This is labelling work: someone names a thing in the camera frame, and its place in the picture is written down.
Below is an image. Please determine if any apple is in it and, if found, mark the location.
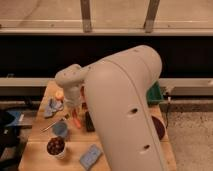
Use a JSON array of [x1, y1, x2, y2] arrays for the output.
[[55, 90, 64, 101]]

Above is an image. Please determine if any blue sponge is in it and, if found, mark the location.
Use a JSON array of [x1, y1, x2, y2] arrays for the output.
[[80, 144, 102, 171]]

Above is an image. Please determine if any green plastic tray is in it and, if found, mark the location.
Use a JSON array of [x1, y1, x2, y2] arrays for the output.
[[147, 83, 164, 105]]

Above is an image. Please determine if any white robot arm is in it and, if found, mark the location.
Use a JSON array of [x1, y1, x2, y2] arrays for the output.
[[55, 45, 169, 171]]

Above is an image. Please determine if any blue plastic cup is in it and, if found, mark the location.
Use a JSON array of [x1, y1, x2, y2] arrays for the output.
[[52, 121, 68, 138]]

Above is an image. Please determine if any crumpled blue grey cloth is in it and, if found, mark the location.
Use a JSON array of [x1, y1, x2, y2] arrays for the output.
[[44, 98, 64, 118]]

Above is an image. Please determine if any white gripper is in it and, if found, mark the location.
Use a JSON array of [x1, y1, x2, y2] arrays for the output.
[[64, 91, 81, 118]]

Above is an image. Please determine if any black rectangular block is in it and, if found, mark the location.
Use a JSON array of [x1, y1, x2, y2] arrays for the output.
[[85, 111, 95, 132]]

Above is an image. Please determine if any white cup of dark fruit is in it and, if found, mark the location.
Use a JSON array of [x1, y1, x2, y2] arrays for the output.
[[46, 136, 65, 159]]

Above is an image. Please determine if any metal spoon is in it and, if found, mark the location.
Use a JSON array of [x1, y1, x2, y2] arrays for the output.
[[41, 114, 70, 132]]

